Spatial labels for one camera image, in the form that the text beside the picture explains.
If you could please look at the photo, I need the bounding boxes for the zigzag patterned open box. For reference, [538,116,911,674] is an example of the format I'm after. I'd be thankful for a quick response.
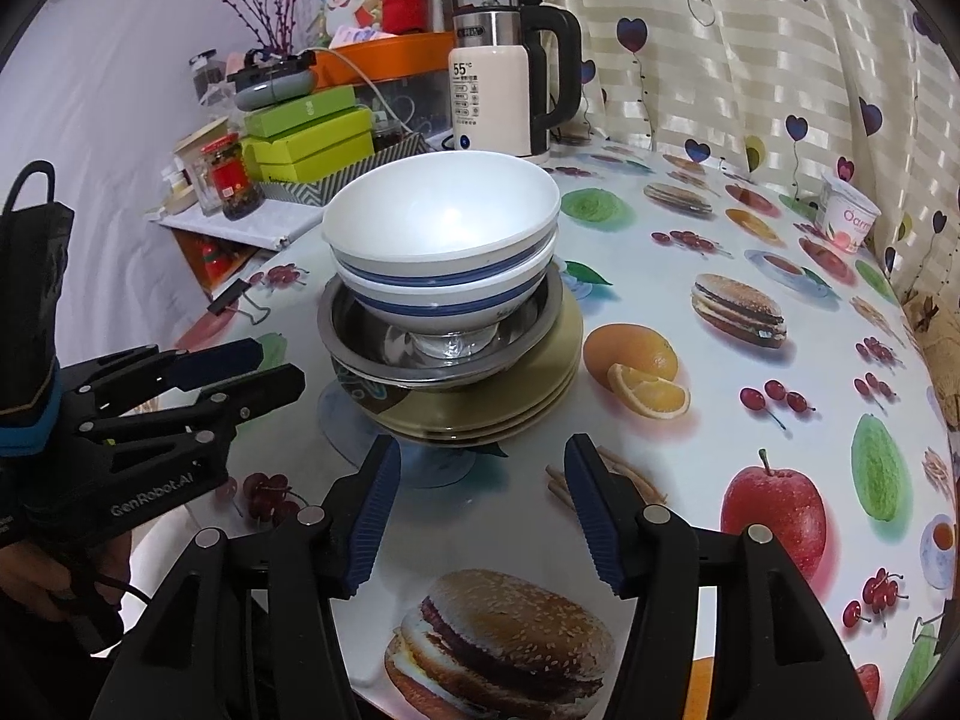
[259,131,428,205]

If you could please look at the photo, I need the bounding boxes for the white yogurt cup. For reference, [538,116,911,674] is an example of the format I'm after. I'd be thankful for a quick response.
[814,172,882,254]

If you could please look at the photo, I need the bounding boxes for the black binder clip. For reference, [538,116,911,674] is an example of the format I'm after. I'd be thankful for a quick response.
[206,279,275,327]

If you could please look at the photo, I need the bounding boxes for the small white blue-striped bowl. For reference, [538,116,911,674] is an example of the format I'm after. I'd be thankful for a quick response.
[322,152,561,276]

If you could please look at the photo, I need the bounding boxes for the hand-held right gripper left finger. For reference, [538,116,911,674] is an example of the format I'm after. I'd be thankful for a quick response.
[90,433,402,720]

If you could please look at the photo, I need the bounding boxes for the burlap bundle with bow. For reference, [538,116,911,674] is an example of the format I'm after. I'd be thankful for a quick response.
[900,292,960,451]

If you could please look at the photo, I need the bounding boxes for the red plastic object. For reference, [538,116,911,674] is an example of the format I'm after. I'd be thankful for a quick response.
[196,234,235,282]

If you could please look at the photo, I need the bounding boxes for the white black electric kettle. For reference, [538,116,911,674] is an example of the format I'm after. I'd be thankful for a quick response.
[448,4,584,158]

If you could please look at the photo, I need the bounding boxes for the clear glass jar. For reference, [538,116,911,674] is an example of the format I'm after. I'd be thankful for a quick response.
[180,154,218,215]

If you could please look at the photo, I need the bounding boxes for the white side shelf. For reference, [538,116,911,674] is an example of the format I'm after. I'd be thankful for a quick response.
[146,199,327,297]

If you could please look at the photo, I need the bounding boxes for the orange rimmed clear container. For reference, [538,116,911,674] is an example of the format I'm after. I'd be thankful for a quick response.
[311,31,460,143]

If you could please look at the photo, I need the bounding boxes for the pink white packet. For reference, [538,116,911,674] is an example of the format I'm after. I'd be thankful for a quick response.
[330,24,391,47]

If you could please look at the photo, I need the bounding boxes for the cream striped heart curtain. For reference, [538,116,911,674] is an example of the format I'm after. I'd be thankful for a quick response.
[525,0,960,293]

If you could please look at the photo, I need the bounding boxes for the beige wooden box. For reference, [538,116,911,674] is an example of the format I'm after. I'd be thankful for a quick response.
[172,116,230,166]

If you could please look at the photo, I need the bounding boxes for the lime green flat box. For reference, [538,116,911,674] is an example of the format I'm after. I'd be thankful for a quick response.
[251,131,376,185]
[241,109,374,164]

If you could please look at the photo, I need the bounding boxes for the red label glass jar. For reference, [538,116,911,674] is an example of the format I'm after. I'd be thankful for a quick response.
[202,133,265,221]

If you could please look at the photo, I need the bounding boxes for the large white blue-striped bowl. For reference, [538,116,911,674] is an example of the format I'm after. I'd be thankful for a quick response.
[334,236,560,336]

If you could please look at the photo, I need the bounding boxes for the dark green flat box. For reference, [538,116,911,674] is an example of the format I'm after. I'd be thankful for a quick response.
[246,85,357,140]

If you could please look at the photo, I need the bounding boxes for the food print tablecloth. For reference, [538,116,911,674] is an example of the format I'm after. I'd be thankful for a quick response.
[161,142,960,720]

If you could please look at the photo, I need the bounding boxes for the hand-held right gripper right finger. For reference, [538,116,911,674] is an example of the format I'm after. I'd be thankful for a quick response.
[564,433,875,720]

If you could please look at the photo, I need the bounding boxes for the black handheld device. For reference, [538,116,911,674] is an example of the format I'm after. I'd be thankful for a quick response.
[227,51,316,87]

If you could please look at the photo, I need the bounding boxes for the person's left hand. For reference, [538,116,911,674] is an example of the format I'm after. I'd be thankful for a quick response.
[0,532,132,620]

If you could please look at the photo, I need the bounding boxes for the white cable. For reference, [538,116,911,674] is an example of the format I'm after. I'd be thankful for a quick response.
[304,47,410,125]

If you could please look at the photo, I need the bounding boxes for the grey oval device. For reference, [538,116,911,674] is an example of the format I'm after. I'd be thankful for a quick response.
[235,67,317,112]

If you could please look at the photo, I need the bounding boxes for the dark lidded glass jar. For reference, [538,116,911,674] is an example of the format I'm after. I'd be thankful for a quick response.
[189,51,226,102]

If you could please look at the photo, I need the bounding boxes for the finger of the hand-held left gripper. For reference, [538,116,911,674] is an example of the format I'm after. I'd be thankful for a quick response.
[75,364,306,467]
[64,337,262,421]

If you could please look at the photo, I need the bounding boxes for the clear plastic bottle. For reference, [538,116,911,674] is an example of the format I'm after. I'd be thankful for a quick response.
[196,86,241,128]

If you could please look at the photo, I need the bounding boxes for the stainless steel bowl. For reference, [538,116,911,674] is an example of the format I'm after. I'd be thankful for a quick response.
[316,270,565,389]

